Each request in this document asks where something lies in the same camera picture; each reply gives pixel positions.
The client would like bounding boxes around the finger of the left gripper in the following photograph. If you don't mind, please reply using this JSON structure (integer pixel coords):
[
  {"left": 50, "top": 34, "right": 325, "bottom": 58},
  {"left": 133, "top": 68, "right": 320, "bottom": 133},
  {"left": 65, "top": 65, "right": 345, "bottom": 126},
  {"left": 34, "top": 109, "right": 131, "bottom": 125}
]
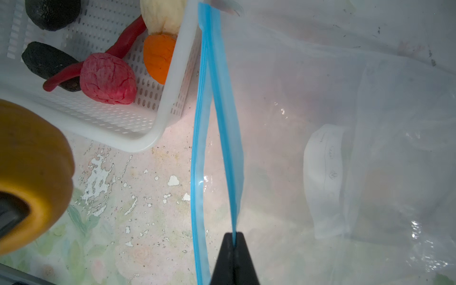
[{"left": 0, "top": 192, "right": 30, "bottom": 238}]

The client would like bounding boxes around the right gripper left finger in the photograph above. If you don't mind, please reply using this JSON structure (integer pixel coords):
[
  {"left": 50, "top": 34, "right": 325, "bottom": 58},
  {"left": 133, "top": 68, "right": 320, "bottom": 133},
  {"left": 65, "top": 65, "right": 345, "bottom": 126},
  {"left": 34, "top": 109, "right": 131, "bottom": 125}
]
[{"left": 210, "top": 233, "right": 235, "bottom": 285}]

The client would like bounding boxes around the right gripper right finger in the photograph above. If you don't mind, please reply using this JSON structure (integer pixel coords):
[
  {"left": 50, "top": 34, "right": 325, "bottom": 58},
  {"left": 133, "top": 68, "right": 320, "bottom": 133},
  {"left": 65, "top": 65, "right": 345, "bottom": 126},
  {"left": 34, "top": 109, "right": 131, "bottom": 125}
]
[{"left": 233, "top": 232, "right": 260, "bottom": 285}]

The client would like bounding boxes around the yellow toy lemon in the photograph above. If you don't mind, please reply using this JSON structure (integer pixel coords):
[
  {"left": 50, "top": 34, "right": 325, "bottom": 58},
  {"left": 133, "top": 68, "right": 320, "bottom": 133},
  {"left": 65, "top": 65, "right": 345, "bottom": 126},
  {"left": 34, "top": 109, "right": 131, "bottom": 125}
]
[{"left": 1, "top": 100, "right": 75, "bottom": 255}]

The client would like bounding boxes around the clear zip bag blue zipper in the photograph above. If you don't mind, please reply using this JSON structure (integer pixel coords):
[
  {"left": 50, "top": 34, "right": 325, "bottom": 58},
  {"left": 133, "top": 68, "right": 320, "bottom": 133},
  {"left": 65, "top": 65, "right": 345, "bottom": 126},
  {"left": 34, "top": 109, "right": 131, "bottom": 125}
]
[{"left": 191, "top": 1, "right": 456, "bottom": 285}]

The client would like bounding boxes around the white plastic perforated basket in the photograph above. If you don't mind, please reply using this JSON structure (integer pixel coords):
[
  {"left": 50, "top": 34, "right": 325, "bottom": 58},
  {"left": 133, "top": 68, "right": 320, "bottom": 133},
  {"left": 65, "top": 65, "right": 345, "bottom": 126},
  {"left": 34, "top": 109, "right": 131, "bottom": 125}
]
[{"left": 1, "top": 1, "right": 201, "bottom": 153}]

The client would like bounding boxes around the black toy avocado lower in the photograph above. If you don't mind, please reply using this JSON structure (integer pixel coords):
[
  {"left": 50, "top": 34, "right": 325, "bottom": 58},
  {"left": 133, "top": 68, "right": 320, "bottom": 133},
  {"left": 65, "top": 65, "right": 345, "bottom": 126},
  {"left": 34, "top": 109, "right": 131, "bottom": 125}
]
[{"left": 21, "top": 42, "right": 78, "bottom": 80}]

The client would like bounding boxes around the black toy avocado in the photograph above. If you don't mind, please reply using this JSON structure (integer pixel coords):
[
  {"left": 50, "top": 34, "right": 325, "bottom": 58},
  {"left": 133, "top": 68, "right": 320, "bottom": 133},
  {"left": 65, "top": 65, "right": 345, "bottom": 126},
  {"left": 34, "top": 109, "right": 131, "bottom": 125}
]
[
  {"left": 25, "top": 0, "right": 81, "bottom": 32},
  {"left": 21, "top": 42, "right": 78, "bottom": 80}
]

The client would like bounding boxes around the pink toy fruit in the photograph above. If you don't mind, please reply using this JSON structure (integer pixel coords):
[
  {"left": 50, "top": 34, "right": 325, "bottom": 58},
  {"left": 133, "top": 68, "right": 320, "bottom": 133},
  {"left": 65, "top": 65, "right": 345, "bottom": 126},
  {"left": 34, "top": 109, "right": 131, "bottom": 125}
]
[{"left": 80, "top": 53, "right": 137, "bottom": 105}]

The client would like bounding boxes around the red toy chili pepper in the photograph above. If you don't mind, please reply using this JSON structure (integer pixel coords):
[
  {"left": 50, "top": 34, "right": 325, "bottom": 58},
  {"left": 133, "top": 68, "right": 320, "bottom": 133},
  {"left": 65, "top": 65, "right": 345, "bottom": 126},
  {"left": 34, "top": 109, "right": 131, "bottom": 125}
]
[{"left": 43, "top": 15, "right": 146, "bottom": 92}]

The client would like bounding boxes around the black toy avocado upper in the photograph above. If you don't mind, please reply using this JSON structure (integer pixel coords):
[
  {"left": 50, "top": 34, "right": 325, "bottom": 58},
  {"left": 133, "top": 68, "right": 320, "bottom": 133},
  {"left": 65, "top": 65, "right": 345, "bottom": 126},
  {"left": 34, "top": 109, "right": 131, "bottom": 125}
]
[{"left": 25, "top": 0, "right": 81, "bottom": 32}]

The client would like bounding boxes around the orange toy tangerine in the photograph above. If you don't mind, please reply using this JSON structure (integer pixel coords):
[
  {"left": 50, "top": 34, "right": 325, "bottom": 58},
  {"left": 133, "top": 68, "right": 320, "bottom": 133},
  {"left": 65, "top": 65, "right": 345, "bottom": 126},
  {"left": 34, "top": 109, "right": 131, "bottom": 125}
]
[{"left": 143, "top": 34, "right": 176, "bottom": 85}]

